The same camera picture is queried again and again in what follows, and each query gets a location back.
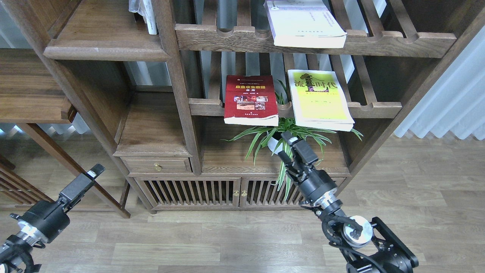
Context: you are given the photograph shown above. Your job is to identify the white purple cover book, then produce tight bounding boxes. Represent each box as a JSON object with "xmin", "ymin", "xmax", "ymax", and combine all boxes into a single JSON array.
[{"xmin": 264, "ymin": 0, "xmax": 347, "ymax": 49}]

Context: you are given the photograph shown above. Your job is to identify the left slatted cabinet door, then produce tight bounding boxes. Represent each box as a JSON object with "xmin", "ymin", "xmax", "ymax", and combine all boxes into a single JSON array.
[{"xmin": 135, "ymin": 177, "xmax": 241, "ymax": 210}]

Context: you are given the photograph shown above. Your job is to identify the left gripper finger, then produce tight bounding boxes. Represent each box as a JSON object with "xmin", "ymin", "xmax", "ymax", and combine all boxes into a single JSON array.
[{"xmin": 59, "ymin": 164, "xmax": 105, "ymax": 207}]

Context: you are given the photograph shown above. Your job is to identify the white rolled papers in plastic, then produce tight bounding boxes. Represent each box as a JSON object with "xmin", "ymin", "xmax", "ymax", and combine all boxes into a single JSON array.
[{"xmin": 128, "ymin": 0, "xmax": 158, "ymax": 35}]

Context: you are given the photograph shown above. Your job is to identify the yellow green cover book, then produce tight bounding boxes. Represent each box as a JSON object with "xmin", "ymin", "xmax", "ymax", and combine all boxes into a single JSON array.
[{"xmin": 288, "ymin": 69, "xmax": 355, "ymax": 132}]

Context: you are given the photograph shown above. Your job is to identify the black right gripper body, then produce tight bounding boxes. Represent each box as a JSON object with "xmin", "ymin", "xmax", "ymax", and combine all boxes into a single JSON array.
[{"xmin": 290, "ymin": 165, "xmax": 343, "ymax": 214}]

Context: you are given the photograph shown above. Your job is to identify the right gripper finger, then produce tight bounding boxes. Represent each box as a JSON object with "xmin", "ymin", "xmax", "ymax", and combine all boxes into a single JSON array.
[
  {"xmin": 278, "ymin": 151, "xmax": 300, "ymax": 179},
  {"xmin": 281, "ymin": 131, "xmax": 318, "ymax": 166}
]

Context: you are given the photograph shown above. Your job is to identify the small wooden drawer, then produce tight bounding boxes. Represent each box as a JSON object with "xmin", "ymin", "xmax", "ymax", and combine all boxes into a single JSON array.
[{"xmin": 121, "ymin": 157, "xmax": 192, "ymax": 173}]

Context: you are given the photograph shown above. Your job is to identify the green spider plant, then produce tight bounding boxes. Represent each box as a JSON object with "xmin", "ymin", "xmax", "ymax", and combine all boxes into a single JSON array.
[{"xmin": 224, "ymin": 80, "xmax": 363, "ymax": 199}]

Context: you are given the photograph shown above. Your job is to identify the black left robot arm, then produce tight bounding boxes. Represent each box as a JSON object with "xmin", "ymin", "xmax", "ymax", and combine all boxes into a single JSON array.
[{"xmin": 0, "ymin": 164, "xmax": 105, "ymax": 273}]

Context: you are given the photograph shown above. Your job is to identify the white curtain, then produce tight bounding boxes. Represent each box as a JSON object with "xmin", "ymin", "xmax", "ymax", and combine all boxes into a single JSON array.
[{"xmin": 394, "ymin": 28, "xmax": 485, "ymax": 140}]

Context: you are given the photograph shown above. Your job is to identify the wooden side table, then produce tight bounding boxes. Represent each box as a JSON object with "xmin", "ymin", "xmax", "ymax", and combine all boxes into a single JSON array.
[{"xmin": 0, "ymin": 49, "xmax": 131, "ymax": 219}]

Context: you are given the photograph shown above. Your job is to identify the dark wooden bookshelf unit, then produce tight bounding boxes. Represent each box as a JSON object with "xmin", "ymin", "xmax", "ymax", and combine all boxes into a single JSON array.
[{"xmin": 1, "ymin": 0, "xmax": 484, "ymax": 212}]

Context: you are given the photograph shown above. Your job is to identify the white plant pot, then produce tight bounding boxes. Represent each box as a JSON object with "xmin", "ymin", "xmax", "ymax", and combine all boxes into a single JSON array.
[{"xmin": 268, "ymin": 131, "xmax": 302, "ymax": 157}]

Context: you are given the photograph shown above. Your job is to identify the red cover book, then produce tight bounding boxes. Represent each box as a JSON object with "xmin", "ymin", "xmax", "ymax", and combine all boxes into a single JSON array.
[{"xmin": 224, "ymin": 75, "xmax": 279, "ymax": 126}]

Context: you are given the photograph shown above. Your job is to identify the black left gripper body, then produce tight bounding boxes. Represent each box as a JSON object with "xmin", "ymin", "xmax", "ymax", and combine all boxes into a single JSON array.
[{"xmin": 11, "ymin": 200, "xmax": 70, "ymax": 246}]

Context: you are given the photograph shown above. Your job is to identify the slatted cabinet door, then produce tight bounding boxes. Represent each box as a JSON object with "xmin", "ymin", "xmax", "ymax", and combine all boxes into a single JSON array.
[
  {"xmin": 135, "ymin": 177, "xmax": 241, "ymax": 210},
  {"xmin": 239, "ymin": 177, "xmax": 346, "ymax": 209}
]

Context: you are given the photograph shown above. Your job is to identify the right slatted cabinet door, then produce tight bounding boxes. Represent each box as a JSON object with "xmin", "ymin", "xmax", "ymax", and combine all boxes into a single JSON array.
[{"xmin": 239, "ymin": 177, "xmax": 346, "ymax": 209}]

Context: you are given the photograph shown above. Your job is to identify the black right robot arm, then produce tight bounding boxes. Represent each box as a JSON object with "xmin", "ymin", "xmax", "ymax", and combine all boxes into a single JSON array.
[{"xmin": 278, "ymin": 131, "xmax": 419, "ymax": 273}]

